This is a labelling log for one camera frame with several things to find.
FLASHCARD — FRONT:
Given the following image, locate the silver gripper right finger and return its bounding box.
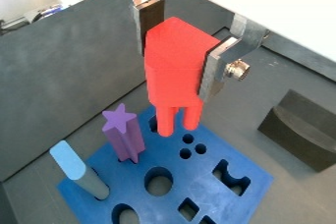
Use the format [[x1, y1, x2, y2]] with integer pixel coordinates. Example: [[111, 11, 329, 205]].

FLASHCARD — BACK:
[[199, 14, 270, 101]]

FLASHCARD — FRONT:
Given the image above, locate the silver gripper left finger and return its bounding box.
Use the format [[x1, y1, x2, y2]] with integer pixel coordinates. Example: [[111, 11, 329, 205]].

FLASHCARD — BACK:
[[127, 0, 166, 54]]

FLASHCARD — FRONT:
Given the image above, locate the red three prong block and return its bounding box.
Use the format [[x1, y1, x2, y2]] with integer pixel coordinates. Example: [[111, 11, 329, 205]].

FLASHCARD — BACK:
[[145, 17, 219, 137]]

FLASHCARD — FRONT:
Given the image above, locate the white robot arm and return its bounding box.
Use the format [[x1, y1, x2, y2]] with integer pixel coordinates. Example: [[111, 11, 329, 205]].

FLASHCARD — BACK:
[[59, 0, 269, 101]]

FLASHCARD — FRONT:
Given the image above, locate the blue shape sorter board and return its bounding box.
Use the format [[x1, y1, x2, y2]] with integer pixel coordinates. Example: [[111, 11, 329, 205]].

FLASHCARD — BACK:
[[58, 108, 274, 224]]

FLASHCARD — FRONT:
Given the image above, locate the black curved holder stand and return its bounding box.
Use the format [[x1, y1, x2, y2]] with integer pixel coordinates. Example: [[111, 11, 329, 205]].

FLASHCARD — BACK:
[[259, 89, 336, 172]]

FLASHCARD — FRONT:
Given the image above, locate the purple star peg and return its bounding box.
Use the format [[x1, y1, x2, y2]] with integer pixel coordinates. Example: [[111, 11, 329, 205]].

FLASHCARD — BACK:
[[103, 103, 146, 163]]

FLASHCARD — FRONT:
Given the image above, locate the light blue rounded peg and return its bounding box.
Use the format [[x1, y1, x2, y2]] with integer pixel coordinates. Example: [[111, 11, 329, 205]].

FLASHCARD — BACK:
[[50, 140, 110, 200]]

